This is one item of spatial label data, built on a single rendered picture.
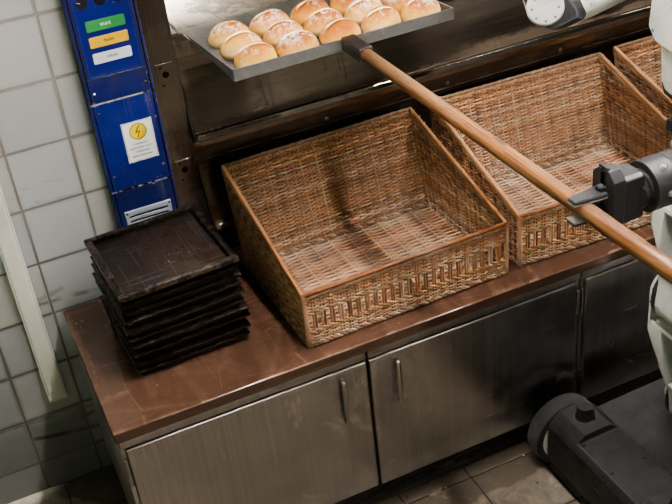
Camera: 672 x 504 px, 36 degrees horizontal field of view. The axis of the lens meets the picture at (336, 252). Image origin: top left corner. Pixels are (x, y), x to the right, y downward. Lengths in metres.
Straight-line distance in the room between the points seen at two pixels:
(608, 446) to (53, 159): 1.53
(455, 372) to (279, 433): 0.47
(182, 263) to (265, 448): 0.48
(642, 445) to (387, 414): 0.65
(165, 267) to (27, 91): 0.51
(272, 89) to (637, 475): 1.30
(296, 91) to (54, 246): 0.72
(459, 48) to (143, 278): 1.07
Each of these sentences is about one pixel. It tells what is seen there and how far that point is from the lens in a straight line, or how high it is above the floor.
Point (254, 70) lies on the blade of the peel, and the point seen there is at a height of 1.19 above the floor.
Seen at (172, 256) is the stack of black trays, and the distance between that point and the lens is 2.42.
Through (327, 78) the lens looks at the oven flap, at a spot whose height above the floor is 0.99.
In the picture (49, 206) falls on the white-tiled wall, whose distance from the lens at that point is 2.62.
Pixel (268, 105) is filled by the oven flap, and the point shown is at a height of 0.97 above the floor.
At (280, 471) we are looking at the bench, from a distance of 2.57.
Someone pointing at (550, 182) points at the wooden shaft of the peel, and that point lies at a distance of 1.76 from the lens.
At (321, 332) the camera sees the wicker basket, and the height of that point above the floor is 0.61.
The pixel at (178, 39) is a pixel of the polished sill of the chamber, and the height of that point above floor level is 1.18.
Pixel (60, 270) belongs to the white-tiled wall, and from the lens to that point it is 2.71.
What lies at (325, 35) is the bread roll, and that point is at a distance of 2.37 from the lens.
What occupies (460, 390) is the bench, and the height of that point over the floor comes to 0.32.
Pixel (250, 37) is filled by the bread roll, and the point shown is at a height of 1.23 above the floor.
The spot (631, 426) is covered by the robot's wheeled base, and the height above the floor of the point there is 0.17.
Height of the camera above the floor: 2.10
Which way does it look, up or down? 34 degrees down
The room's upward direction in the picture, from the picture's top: 7 degrees counter-clockwise
